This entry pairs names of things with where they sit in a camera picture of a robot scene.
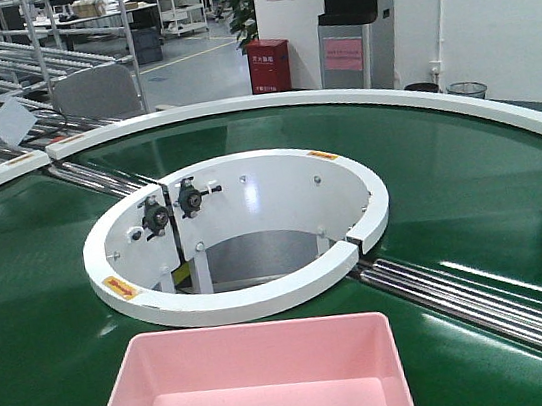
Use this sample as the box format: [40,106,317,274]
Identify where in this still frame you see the pink plastic bin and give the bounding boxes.
[107,312,415,406]

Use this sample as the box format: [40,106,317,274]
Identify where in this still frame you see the white shelf cart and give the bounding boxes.
[157,0,208,37]

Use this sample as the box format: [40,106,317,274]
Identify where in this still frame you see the red fire extinguisher cabinet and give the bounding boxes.
[245,39,292,94]

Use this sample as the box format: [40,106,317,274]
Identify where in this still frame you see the green potted plant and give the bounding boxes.
[225,0,259,54]

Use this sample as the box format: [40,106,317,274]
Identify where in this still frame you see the green curved conveyor belt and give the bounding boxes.
[0,105,542,406]

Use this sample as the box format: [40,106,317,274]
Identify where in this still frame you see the black and silver kiosk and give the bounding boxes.
[318,0,378,89]

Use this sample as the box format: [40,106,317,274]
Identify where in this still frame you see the grey control box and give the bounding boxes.
[0,97,37,146]

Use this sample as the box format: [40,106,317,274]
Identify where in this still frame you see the steel conveyor transition rollers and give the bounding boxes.
[349,258,542,351]

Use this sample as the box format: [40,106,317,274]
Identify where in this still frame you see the steel roller conveyor rack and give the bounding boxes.
[0,0,149,163]

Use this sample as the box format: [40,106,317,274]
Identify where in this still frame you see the white inner conveyor ring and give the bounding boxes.
[71,132,405,344]

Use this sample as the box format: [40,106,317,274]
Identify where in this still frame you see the wire mesh waste basket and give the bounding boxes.
[447,81,487,100]

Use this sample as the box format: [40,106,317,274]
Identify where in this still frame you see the white outer conveyor guard rail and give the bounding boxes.
[0,88,542,185]

